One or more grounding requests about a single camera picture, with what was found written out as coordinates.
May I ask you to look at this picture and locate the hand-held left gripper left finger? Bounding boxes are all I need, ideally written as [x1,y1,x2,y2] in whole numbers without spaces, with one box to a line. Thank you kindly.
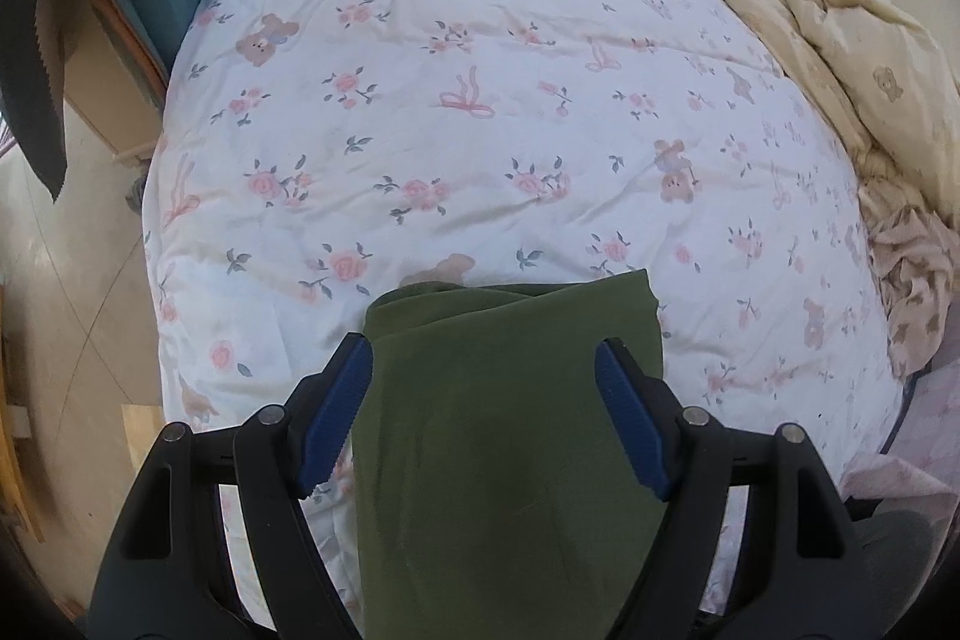
[88,332,374,640]

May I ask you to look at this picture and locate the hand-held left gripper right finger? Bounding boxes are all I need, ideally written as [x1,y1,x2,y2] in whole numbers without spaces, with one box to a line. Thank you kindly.
[595,336,875,640]

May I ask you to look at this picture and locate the green pants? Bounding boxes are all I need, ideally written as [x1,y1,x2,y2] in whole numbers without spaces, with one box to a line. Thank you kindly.
[351,269,672,640]

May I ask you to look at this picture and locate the pink patterned cloth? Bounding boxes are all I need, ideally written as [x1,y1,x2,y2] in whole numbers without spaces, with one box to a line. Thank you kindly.
[840,362,960,521]

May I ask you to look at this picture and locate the person's dark clothing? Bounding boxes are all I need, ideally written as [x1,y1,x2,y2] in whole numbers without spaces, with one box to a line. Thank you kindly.
[847,497,938,611]

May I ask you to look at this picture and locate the wooden furniture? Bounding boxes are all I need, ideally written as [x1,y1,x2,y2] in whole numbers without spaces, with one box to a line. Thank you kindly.
[0,284,46,543]

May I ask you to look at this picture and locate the floral bear print bed sheet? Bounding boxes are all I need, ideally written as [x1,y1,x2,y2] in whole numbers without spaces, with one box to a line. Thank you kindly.
[139,0,908,640]

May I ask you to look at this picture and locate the blue mattress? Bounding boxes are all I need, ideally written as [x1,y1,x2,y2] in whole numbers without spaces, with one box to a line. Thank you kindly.
[112,0,215,86]

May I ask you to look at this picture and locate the cream bear print comforter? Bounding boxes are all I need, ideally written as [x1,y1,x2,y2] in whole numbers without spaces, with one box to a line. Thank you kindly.
[502,0,960,378]

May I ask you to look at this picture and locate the wooden bed frame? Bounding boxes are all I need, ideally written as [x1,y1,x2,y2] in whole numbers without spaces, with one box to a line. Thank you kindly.
[56,0,170,165]

